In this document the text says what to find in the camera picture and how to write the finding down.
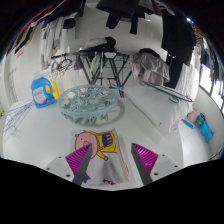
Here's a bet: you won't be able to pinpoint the purple wire clothes hangers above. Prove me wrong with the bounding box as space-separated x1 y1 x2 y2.
2 99 36 143

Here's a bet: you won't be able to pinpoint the teal bucket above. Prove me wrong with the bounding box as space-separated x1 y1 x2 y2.
194 113 207 129

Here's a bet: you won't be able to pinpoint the green clothes hanger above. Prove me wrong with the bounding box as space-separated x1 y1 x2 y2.
143 80 194 104

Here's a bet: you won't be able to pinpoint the row of hanging clothes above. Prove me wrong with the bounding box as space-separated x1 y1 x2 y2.
6 0 224 101

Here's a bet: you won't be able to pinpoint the white cartoon print towel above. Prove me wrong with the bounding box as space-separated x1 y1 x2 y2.
68 128 134 187

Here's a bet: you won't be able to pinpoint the white pillow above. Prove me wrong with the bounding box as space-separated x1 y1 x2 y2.
124 84 194 135

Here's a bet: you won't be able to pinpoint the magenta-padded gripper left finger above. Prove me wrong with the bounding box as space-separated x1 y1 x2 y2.
43 143 94 186

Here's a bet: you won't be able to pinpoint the pink bucket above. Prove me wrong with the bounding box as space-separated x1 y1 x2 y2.
186 109 201 125

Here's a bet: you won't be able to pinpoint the black folding drying rack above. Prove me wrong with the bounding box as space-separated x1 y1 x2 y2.
51 49 134 98

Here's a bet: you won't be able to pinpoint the black and white clothes pile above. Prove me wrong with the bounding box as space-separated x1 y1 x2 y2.
83 36 118 54

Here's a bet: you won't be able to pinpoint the blue bucket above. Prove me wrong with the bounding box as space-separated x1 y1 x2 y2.
199 121 215 144

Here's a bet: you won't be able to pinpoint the round pale blue clip hanger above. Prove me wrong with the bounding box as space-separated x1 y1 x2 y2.
58 84 119 125

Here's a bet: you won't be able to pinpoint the grey garment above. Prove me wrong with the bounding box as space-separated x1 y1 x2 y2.
129 49 171 87

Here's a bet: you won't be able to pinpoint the blue detergent bottle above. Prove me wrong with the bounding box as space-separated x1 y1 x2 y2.
30 76 56 110

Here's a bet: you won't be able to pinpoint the blue brush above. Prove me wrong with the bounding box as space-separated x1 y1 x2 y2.
181 118 196 130

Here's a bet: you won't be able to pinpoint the yellow detergent bottle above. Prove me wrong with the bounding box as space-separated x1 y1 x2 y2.
49 79 61 100

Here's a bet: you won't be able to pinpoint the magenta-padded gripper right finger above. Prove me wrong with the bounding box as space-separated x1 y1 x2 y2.
131 143 183 187

